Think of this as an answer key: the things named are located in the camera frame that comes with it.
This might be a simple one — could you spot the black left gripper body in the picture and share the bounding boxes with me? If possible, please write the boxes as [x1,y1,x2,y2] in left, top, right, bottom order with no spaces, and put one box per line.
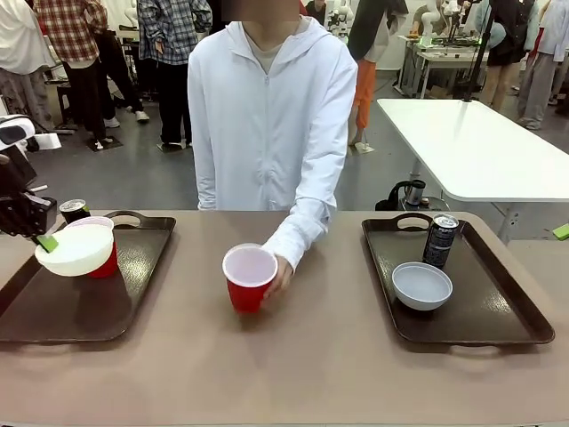
[0,190,59,238]

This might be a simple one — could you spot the white plastic bowl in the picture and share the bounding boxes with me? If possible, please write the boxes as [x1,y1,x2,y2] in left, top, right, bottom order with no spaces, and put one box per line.
[34,223,115,278]
[391,261,454,311]

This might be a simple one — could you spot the black soda can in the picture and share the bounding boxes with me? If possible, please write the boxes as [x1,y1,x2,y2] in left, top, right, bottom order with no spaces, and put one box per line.
[421,213,460,269]
[59,198,92,225]

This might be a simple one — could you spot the red plastic cup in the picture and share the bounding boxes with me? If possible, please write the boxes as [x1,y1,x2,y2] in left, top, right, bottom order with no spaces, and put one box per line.
[221,242,279,313]
[66,216,119,279]

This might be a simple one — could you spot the person's left forearm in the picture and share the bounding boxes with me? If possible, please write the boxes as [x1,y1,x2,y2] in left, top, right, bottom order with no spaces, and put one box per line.
[261,195,337,275]

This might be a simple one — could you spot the person's left hand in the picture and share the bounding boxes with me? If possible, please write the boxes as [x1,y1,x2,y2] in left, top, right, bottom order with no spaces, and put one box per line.
[260,252,295,309]

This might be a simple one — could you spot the white box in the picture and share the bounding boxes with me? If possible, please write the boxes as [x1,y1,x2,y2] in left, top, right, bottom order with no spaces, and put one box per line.
[27,132,62,151]

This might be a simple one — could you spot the brown plastic serving tray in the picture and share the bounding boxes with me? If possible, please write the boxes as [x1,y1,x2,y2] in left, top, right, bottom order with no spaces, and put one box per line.
[0,209,178,343]
[360,212,556,346]

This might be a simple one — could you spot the bystander in white shirt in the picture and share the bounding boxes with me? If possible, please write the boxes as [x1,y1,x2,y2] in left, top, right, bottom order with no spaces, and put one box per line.
[0,0,57,133]

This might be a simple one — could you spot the bystander in red plaid shirt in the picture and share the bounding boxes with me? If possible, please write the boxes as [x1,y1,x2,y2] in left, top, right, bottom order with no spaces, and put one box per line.
[34,0,122,144]

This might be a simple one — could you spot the bystander in blue plaid shirt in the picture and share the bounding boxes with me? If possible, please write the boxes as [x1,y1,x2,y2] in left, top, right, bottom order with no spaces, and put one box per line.
[136,0,213,149]

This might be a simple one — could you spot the person in white hoodie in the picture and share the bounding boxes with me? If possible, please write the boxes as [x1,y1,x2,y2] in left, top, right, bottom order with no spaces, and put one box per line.
[187,15,359,213]

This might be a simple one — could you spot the steel thermos mug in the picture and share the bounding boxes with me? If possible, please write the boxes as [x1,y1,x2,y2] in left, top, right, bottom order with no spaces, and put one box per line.
[406,180,427,205]

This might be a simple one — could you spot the bystander in orange trousers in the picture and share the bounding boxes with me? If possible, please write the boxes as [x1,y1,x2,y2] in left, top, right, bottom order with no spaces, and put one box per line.
[348,0,409,148]

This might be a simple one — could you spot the grey workbench with equipment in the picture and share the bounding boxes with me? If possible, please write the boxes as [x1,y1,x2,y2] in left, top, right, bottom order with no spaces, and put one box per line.
[397,34,490,100]

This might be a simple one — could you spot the white folding table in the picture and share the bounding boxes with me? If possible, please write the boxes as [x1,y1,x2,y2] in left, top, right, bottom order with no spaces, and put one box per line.
[376,98,569,244]

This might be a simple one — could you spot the black tripod pole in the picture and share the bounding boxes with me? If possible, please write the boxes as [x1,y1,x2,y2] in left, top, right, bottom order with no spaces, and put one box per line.
[462,0,495,104]

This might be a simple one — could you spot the bystander in black dress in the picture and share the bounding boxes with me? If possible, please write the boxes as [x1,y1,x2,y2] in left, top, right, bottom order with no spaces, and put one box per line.
[474,0,540,115]

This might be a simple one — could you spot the bystander in light blue shirt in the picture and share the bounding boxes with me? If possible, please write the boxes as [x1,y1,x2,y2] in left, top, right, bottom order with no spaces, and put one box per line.
[517,0,569,131]

